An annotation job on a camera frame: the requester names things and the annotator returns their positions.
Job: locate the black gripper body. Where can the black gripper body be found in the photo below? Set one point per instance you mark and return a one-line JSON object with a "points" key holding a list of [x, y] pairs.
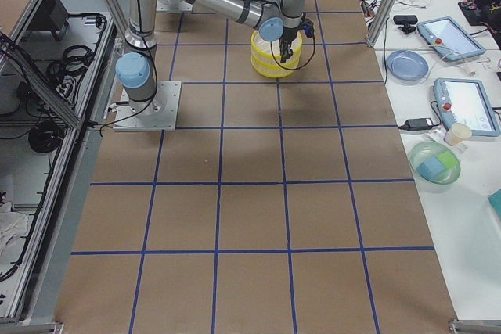
{"points": [[289, 34]]}

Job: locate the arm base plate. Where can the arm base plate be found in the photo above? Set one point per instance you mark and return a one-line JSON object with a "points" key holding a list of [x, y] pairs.
{"points": [[160, 114]]}

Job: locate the black power adapter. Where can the black power adapter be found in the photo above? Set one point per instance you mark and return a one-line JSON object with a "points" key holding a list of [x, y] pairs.
{"points": [[419, 124]]}

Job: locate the clear bowl with sponges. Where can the clear bowl with sponges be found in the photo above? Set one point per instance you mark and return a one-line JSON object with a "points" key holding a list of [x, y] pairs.
{"points": [[435, 163]]}

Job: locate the far teach pendant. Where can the far teach pendant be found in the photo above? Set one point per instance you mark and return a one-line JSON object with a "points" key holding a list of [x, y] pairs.
{"points": [[449, 39]]}

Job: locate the paper cup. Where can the paper cup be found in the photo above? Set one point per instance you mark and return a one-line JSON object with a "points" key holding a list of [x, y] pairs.
{"points": [[457, 133]]}

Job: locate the blue plate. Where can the blue plate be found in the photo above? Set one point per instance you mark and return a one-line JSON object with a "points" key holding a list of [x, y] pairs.
{"points": [[407, 66]]}

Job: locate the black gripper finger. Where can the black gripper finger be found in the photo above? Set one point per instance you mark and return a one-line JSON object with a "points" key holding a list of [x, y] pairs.
{"points": [[283, 54], [288, 53]]}

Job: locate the near teach pendant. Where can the near teach pendant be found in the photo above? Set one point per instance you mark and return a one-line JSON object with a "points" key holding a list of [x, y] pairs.
{"points": [[465, 101]]}

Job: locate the teach pendant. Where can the teach pendant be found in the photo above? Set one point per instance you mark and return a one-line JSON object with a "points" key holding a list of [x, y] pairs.
{"points": [[465, 101], [449, 39]]}

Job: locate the yellow rimmed steamer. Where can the yellow rimmed steamer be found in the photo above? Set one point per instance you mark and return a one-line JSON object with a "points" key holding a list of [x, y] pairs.
{"points": [[270, 69], [266, 49]]}

